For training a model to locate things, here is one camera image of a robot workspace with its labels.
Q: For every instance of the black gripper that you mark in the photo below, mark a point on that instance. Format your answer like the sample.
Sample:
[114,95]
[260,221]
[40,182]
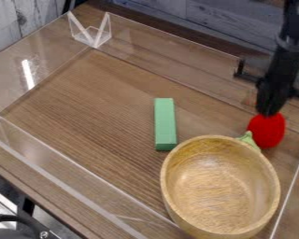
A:
[275,85]

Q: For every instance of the red plush strawberry toy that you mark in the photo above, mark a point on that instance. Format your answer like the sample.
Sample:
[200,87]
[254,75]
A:
[264,131]

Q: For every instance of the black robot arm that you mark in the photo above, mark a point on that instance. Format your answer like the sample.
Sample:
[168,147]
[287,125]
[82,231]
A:
[287,38]

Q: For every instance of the green rectangular block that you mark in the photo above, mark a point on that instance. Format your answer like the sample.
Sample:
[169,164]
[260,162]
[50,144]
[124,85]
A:
[165,129]

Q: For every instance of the wooden oval bowl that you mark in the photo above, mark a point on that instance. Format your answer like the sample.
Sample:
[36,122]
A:
[219,187]

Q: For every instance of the black equipment under table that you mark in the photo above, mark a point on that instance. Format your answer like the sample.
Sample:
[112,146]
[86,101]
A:
[21,227]

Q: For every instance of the clear acrylic corner bracket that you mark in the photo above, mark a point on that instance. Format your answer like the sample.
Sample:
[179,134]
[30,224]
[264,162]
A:
[90,36]

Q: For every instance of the clear acrylic tray wall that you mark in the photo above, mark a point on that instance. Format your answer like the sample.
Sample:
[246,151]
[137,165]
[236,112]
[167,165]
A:
[97,210]

